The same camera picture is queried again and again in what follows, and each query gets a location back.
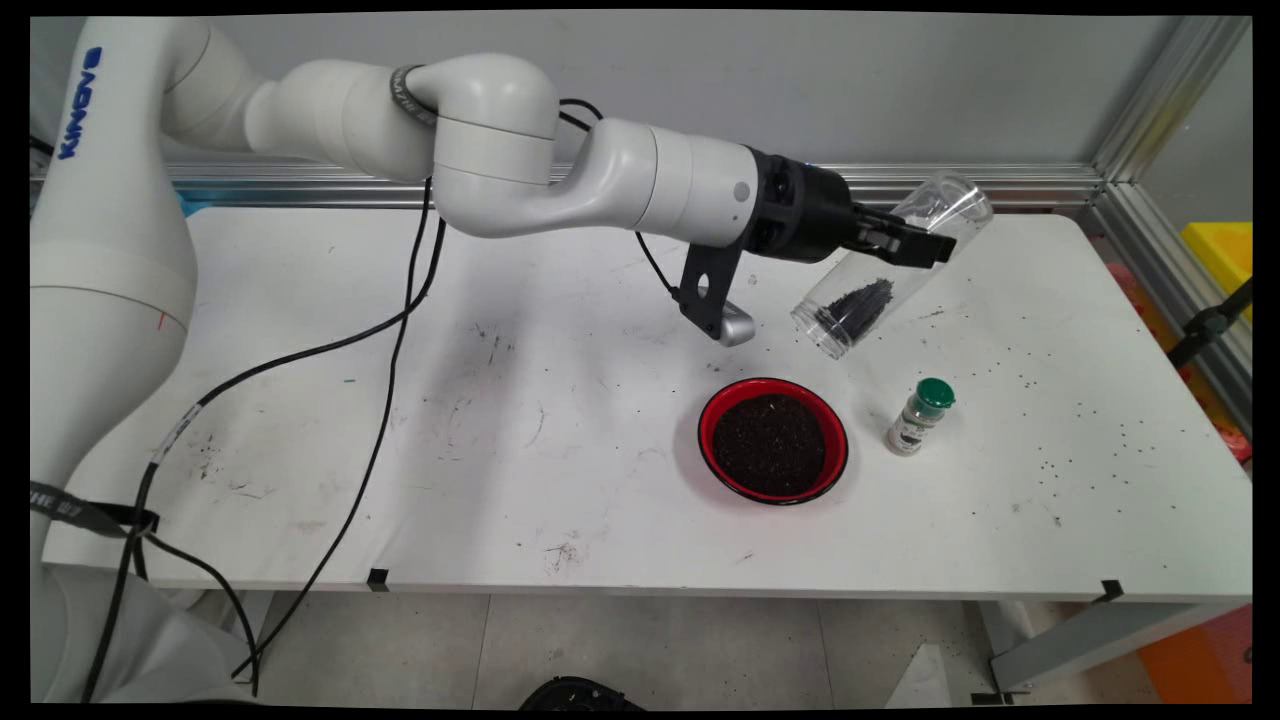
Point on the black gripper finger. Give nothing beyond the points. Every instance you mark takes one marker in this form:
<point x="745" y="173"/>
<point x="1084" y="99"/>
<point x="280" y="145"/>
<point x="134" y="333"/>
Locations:
<point x="882" y="225"/>
<point x="925" y="252"/>

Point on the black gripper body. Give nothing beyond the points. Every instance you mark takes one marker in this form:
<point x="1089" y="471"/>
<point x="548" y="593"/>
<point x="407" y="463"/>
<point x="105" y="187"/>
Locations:
<point x="805" y="210"/>

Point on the clear plastic jar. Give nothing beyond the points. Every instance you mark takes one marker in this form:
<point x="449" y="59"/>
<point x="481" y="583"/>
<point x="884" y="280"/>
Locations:
<point x="940" y="205"/>

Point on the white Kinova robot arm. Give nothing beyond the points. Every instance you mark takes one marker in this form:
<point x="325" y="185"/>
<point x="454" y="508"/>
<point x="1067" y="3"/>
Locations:
<point x="500" y="150"/>

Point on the spice bottle with green cap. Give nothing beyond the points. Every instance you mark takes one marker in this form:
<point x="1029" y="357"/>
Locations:
<point x="915" y="425"/>

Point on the red bowl with black rim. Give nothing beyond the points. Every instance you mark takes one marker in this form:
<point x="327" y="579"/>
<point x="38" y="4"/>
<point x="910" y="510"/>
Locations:
<point x="716" y="415"/>

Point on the yellow plastic block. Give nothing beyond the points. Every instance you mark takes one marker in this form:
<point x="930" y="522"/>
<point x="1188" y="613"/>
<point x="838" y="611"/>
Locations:
<point x="1225" y="250"/>

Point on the black tape piece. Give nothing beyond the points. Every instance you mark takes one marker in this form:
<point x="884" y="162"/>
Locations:
<point x="1110" y="591"/>
<point x="377" y="579"/>

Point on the grey table leg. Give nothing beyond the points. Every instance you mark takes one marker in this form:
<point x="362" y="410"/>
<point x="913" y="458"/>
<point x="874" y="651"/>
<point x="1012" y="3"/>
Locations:
<point x="1100" y="635"/>

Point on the orange red crate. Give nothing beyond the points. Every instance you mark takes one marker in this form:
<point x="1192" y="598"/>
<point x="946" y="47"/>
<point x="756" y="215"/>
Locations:
<point x="1200" y="660"/>

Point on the black round floor object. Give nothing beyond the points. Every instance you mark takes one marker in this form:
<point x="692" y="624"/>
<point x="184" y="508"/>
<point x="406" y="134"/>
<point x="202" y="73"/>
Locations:
<point x="580" y="694"/>

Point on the teal plastic item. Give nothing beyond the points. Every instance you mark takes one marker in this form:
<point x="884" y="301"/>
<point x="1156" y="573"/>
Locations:
<point x="192" y="205"/>

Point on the aluminium frame rail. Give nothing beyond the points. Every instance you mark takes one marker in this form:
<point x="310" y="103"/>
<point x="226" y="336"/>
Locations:
<point x="1000" y="186"/>
<point x="1140" y="250"/>

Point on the black camera bracket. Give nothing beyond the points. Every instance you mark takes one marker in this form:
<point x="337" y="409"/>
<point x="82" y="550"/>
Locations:
<point x="705" y="285"/>

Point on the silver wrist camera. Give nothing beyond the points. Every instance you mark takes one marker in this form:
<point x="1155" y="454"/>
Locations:
<point x="738" y="327"/>

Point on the aluminium frame post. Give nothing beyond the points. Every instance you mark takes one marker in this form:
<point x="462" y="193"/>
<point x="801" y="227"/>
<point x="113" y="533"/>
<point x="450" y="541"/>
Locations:
<point x="1160" y="90"/>

